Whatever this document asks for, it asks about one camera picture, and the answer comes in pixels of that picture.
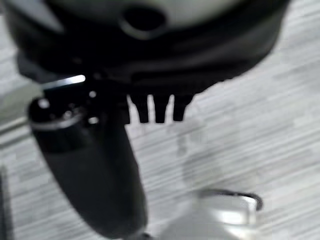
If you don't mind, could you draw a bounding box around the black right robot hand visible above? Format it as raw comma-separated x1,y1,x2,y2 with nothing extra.
4,0,292,239

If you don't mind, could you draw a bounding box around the silver robot leg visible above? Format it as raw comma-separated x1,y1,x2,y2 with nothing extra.
147,188,264,240

